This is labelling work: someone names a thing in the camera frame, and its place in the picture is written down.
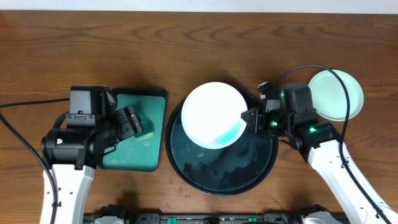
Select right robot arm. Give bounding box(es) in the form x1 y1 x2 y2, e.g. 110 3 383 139
241 82 397 223

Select green yellow scrub sponge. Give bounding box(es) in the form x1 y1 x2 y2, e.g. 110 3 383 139
134 101 154 141

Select black rectangular water tray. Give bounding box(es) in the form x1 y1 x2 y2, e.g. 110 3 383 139
99 88 167 172

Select mint plate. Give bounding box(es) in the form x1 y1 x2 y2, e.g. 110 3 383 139
308 70 364 121

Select round black serving tray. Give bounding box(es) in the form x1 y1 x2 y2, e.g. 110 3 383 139
165 102 279 196

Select white plate with green stain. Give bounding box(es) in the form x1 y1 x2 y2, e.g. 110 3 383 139
181 82 248 149

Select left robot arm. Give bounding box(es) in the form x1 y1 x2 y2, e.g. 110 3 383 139
40 86 144 223

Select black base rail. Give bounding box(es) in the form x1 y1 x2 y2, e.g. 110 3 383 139
82 205 349 224

